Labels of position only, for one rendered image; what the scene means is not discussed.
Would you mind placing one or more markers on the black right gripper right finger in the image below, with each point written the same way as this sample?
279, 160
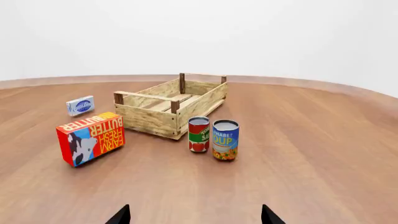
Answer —
270, 217

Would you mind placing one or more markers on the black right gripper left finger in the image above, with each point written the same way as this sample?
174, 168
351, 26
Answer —
121, 217

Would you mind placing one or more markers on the wooden slatted crate tray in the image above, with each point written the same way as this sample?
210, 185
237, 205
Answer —
174, 107

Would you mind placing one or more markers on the red farm fresh butter box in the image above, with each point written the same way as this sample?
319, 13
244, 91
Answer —
93, 140

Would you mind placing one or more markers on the blue alphabet soup can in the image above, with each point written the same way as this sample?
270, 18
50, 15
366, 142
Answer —
225, 141

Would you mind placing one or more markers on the red tomato sauce can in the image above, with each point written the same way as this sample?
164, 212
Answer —
199, 135

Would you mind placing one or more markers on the white and blue cream cheese box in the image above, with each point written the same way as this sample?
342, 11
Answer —
80, 106

